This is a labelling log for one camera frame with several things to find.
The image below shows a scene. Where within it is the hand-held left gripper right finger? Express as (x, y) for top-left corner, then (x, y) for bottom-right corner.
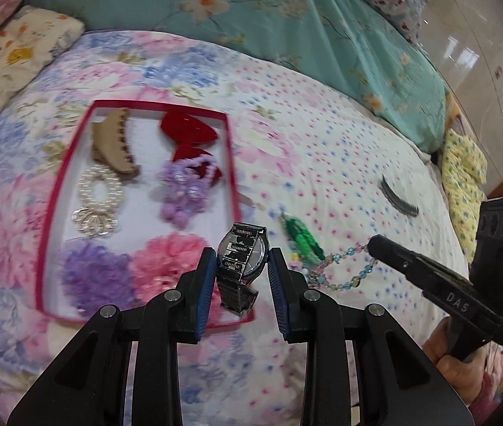
(267, 248), (476, 426)

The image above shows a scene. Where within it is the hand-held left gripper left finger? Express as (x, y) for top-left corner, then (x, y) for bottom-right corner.
(6, 248), (217, 426)

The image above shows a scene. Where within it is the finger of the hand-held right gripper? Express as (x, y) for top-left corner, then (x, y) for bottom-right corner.
(368, 242), (456, 296)
(369, 235), (469, 285)

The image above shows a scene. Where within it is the pink ruffled flower scrunchie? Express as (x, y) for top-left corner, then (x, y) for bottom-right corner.
(128, 232), (210, 305)

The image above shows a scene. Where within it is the black metal wristwatch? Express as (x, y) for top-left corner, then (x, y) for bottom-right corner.
(216, 223), (270, 318)

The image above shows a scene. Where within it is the glass bead bracelet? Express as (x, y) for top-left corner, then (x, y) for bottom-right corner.
(309, 244), (378, 293)

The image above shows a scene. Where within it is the lilac flower hair clip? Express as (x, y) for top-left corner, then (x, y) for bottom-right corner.
(157, 153), (217, 230)

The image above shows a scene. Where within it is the purple ruffled flower scrunchie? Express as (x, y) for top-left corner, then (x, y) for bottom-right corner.
(58, 237), (139, 316)

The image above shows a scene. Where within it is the pearl hair tie silver fan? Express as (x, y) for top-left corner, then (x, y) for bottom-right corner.
(72, 164), (124, 237)

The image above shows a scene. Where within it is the red shallow box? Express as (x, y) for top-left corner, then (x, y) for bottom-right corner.
(35, 99), (256, 331)

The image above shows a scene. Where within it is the red velvet bow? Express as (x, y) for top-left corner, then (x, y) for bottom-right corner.
(160, 111), (223, 182)

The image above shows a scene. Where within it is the beige claw hair clip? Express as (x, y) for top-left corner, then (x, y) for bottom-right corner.
(90, 110), (142, 184)

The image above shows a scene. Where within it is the person's right hand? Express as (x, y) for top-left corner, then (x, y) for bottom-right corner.
(424, 319), (492, 408)

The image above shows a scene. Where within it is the black hair comb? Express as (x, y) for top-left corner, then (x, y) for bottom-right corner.
(380, 175), (418, 219)

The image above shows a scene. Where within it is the yellow print blanket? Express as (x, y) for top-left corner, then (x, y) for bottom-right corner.
(440, 129), (488, 253)

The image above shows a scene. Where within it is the floral bed sheet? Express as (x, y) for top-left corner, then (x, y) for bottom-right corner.
(0, 31), (478, 426)

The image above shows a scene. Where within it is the teal floral blanket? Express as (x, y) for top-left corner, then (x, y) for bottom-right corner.
(25, 0), (449, 152)

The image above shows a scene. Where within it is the cream cartoon print pillow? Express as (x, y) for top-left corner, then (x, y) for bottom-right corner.
(0, 5), (84, 152)

